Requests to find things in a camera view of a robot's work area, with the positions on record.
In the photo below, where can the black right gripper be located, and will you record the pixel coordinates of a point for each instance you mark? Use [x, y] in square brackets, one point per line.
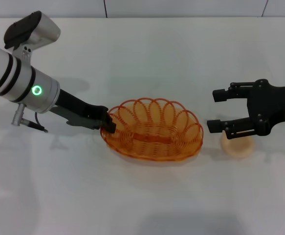
[271, 105]

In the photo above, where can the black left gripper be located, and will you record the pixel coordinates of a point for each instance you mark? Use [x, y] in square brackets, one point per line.
[81, 112]

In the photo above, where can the beige round bread bun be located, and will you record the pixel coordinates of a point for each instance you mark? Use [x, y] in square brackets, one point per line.
[238, 149]

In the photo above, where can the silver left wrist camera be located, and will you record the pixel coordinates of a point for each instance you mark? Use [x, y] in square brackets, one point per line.
[44, 31]

